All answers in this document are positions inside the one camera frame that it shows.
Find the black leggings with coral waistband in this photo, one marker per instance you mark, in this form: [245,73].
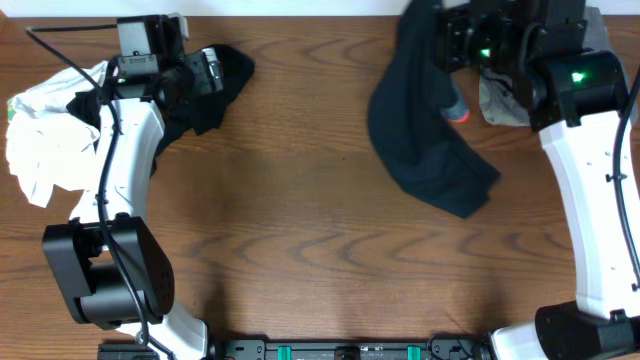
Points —
[422,152]

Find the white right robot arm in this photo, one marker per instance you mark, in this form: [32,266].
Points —
[580,105]

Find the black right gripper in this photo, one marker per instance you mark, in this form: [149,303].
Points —
[454,37]

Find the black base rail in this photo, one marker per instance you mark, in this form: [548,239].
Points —
[435,348]

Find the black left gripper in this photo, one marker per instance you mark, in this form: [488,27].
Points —
[206,75]

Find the black garment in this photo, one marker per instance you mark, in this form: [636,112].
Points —
[204,113]

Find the white t-shirt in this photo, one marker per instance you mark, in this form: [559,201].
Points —
[46,145]

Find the grey folded trousers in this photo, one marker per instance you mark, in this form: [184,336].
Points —
[496,100]

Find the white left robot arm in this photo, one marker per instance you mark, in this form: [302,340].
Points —
[111,271]

